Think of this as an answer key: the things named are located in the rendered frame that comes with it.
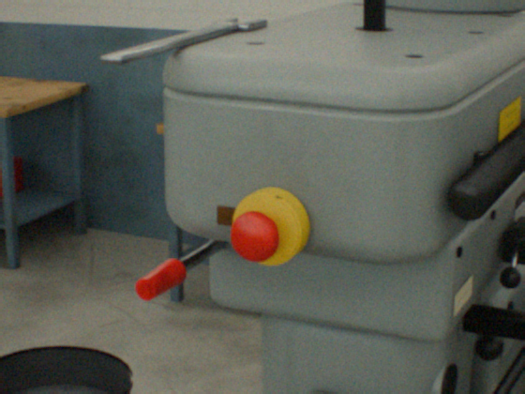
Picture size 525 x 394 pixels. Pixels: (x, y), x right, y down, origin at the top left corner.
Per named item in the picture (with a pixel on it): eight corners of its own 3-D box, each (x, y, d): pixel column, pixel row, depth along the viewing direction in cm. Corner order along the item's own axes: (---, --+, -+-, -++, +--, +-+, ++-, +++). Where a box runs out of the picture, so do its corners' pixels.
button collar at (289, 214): (299, 271, 89) (300, 197, 87) (232, 260, 91) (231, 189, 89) (309, 264, 90) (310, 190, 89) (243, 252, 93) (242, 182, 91)
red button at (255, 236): (272, 269, 86) (272, 219, 85) (225, 262, 88) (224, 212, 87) (290, 256, 89) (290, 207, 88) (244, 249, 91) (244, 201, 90)
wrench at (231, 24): (131, 67, 86) (131, 56, 86) (89, 64, 87) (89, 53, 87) (267, 26, 107) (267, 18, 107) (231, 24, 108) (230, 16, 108)
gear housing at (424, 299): (447, 351, 97) (454, 244, 95) (203, 308, 108) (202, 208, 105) (530, 240, 126) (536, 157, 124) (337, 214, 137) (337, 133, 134)
